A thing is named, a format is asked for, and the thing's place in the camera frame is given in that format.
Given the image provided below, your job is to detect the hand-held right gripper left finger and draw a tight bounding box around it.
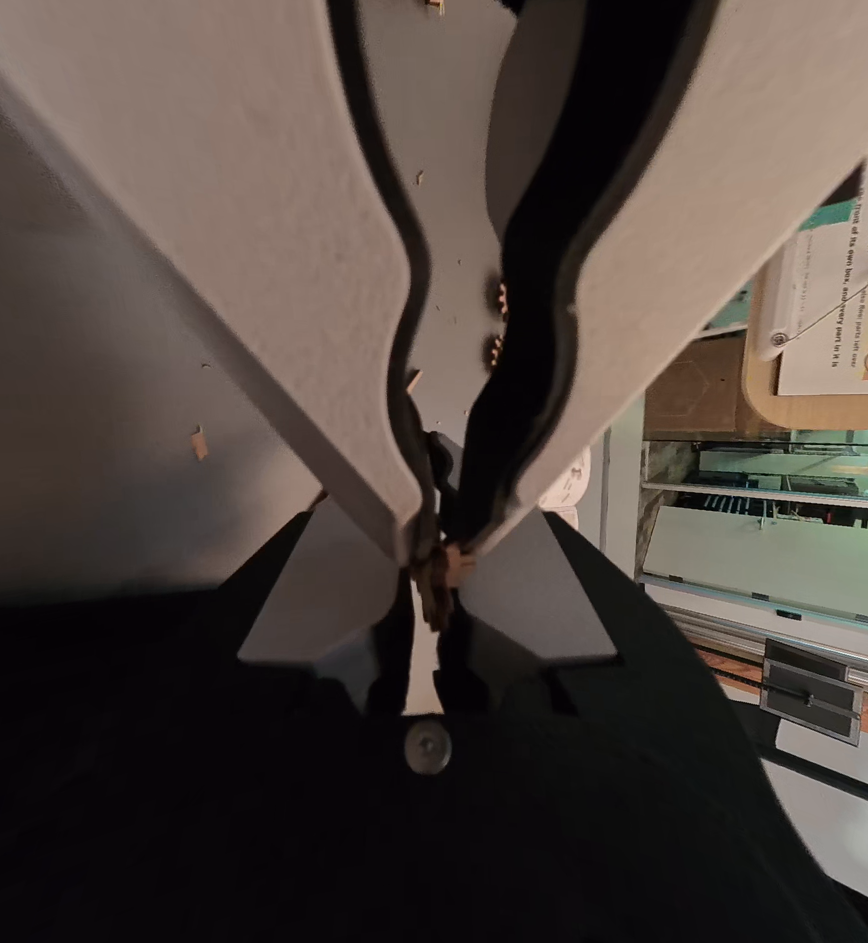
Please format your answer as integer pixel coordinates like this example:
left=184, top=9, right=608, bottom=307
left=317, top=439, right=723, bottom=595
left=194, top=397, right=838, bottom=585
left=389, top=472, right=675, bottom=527
left=237, top=492, right=414, bottom=714

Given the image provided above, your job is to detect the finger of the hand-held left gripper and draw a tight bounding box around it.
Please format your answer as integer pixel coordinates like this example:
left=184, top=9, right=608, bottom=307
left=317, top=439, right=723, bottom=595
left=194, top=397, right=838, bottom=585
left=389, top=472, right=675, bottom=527
left=459, top=0, right=868, bottom=557
left=0, top=0, right=442, bottom=570

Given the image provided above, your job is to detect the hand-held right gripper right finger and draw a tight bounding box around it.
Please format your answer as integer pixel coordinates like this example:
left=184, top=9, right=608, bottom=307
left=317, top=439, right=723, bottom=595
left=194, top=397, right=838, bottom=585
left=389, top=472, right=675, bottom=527
left=440, top=508, right=619, bottom=714

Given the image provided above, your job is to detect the small wooden gear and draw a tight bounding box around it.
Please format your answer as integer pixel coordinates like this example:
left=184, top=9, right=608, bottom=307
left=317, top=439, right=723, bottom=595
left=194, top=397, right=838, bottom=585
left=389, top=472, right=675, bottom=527
left=412, top=541, right=479, bottom=636

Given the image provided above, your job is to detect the thin wooden stick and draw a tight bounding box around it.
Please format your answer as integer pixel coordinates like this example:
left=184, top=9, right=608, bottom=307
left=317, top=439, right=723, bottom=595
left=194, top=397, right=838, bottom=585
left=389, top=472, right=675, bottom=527
left=312, top=367, right=426, bottom=511

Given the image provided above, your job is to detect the black model kit box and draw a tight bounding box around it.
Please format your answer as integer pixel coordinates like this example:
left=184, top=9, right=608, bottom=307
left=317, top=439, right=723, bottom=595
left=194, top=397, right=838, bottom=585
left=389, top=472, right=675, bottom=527
left=699, top=166, right=868, bottom=340

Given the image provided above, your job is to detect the open instruction booklet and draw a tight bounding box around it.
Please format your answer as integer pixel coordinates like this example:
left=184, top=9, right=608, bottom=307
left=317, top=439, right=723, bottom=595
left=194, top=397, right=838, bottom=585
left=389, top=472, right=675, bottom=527
left=535, top=444, right=593, bottom=530

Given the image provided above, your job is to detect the white document stand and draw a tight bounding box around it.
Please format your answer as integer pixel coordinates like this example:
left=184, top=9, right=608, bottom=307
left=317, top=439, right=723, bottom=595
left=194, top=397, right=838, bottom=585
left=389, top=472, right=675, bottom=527
left=747, top=243, right=868, bottom=363

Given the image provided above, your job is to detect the brown cardboard box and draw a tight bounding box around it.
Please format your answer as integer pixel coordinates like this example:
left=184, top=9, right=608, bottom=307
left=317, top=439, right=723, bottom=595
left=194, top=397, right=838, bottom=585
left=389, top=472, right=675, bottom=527
left=644, top=335, right=781, bottom=436

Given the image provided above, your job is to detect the instruction poster board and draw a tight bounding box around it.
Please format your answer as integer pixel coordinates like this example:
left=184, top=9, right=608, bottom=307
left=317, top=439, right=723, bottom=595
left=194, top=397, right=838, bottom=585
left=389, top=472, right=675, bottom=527
left=742, top=111, right=868, bottom=430

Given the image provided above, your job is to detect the black mesh wrist pad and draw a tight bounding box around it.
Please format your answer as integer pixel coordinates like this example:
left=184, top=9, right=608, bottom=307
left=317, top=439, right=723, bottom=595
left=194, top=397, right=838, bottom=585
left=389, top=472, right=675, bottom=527
left=0, top=589, right=258, bottom=943

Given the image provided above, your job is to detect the black wall-mounted box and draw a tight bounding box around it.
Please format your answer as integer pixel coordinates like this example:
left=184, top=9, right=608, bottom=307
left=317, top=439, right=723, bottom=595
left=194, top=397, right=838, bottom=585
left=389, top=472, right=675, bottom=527
left=760, top=638, right=864, bottom=748

